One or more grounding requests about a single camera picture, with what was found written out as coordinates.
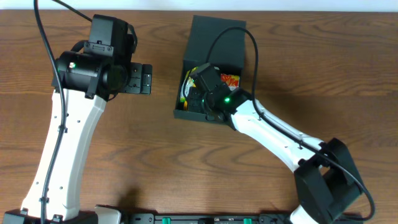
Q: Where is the black gift box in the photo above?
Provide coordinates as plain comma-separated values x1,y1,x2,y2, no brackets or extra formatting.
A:
174,15,246,123

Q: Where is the bright red Pringles can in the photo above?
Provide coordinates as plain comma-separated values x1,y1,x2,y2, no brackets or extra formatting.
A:
220,73,240,91

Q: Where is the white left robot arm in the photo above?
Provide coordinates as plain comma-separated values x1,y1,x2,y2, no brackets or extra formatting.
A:
3,50,152,223

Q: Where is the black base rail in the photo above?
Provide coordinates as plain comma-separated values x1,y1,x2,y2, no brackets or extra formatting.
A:
93,204,363,224

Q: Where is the green white snack packet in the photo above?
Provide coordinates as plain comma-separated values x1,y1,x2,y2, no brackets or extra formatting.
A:
179,67,198,103

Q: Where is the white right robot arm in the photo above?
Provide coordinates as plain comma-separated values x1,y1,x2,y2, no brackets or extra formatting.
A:
181,85,367,223

